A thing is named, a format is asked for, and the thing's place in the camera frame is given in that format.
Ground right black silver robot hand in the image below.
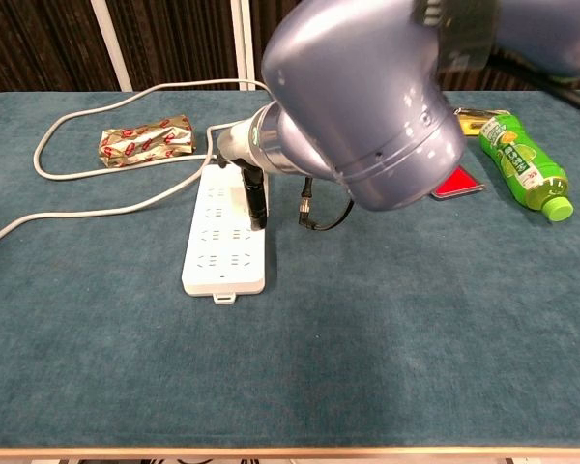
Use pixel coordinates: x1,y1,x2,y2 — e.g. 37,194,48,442
216,118,272,232

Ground white power strip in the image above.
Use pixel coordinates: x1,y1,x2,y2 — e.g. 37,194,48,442
181,163,268,305

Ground gold red snack wrapper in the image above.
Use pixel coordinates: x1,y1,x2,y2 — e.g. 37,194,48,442
98,114,195,169

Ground dark slatted partition panel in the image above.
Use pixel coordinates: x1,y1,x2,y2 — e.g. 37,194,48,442
91,0,250,93
0,0,127,93
439,62,580,96

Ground blue table cloth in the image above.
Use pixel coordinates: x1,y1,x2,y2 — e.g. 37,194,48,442
0,89,580,449

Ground red ink pad box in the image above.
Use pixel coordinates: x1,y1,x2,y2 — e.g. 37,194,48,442
429,164,486,200

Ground razor in yellow package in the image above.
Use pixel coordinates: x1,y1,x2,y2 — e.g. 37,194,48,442
452,106,508,136

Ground green tea bottle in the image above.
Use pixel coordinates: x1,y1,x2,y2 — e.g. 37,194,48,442
478,111,575,223

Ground grey power strip cable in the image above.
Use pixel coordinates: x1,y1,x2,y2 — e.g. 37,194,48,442
0,78,272,255

